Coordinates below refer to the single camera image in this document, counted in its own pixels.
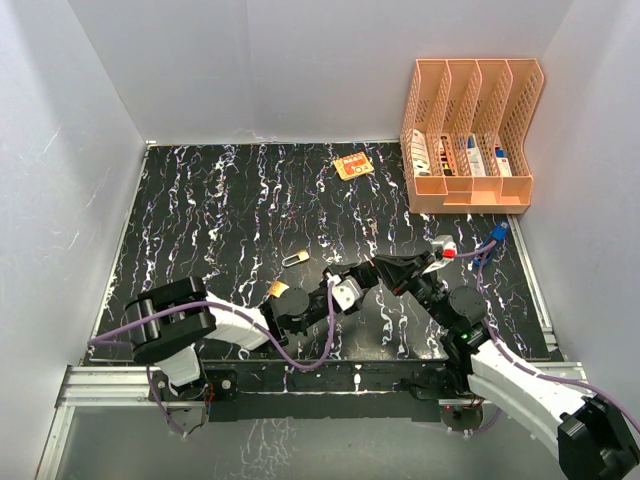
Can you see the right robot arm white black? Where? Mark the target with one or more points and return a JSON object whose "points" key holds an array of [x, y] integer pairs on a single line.
{"points": [[588, 434]]}

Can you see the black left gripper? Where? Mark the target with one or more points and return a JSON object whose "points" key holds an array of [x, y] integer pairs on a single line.
{"points": [[342, 271]]}

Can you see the blue red white box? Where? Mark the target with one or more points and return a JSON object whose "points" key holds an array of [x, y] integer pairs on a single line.
{"points": [[502, 162]]}

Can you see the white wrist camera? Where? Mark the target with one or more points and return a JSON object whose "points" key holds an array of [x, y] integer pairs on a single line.
{"points": [[346, 294], [444, 247]]}

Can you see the large brass padlock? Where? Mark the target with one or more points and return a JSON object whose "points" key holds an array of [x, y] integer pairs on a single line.
{"points": [[277, 288]]}

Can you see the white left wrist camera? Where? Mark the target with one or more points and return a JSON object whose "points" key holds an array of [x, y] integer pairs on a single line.
{"points": [[346, 294]]}

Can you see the orange plastic file organizer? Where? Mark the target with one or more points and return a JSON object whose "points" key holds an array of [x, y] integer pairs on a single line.
{"points": [[463, 134]]}

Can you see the red black marker items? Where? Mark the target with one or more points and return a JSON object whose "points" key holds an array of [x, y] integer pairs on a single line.
{"points": [[446, 157]]}

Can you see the white box in organizer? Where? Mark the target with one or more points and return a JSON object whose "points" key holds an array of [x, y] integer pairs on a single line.
{"points": [[419, 154]]}

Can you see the blue stapler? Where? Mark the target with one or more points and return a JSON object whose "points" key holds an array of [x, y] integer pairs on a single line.
{"points": [[492, 243]]}

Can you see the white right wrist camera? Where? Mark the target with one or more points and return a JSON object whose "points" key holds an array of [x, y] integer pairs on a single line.
{"points": [[444, 247]]}

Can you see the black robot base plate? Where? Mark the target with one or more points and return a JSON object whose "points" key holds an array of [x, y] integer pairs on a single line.
{"points": [[419, 390]]}

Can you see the small brass long-shackle padlock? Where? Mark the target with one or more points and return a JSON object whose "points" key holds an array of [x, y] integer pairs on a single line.
{"points": [[297, 258]]}

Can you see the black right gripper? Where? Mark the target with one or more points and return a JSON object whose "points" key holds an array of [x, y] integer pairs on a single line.
{"points": [[397, 270]]}

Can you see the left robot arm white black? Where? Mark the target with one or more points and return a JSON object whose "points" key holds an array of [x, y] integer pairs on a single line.
{"points": [[167, 321]]}

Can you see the white blue tube box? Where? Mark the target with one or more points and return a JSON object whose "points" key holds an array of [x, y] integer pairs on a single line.
{"points": [[475, 158]]}

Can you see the orange card pack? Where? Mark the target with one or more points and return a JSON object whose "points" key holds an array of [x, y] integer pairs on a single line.
{"points": [[353, 166]]}

